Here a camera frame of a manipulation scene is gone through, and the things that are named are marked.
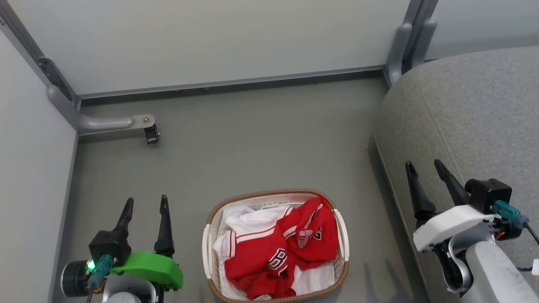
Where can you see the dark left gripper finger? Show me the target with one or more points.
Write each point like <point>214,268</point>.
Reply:
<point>164,231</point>
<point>125,216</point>

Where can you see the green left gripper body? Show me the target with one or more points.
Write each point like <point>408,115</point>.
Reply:
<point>147,269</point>

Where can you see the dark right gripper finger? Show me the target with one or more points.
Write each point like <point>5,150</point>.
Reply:
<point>451,183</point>
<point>418,198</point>

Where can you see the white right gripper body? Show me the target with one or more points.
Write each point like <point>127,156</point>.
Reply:
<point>450,225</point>

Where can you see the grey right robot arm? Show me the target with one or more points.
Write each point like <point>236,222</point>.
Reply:
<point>492,273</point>

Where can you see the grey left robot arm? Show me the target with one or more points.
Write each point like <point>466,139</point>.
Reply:
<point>113,290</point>

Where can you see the grey fabric sofa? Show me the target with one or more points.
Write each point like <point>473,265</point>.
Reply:
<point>476,122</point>

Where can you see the white wicker-rimmed laundry basket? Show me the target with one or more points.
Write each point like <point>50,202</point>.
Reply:
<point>214,244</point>

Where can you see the white red-striped garment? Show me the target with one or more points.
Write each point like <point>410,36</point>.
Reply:
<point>248,229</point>

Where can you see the black caster wheel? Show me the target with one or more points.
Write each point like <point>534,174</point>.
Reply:
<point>151,134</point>

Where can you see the grey partition support foot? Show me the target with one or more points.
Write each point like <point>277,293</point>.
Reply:
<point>101,123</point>

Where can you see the red baseball jersey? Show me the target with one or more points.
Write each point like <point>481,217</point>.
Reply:
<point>290,248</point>

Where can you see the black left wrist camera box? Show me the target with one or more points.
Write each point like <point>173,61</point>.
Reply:
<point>109,247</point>

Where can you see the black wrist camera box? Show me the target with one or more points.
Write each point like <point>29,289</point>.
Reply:
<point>109,247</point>
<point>488,194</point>

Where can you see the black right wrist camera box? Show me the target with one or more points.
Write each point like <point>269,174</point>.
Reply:
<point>488,194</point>

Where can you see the grey forked partition post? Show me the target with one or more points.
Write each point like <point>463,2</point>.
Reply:
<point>406,42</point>

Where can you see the grey partition base rail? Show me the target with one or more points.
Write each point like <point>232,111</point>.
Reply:
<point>231,82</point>

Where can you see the dark grey partition corner rail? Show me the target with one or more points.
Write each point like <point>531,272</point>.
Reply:
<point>42,59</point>

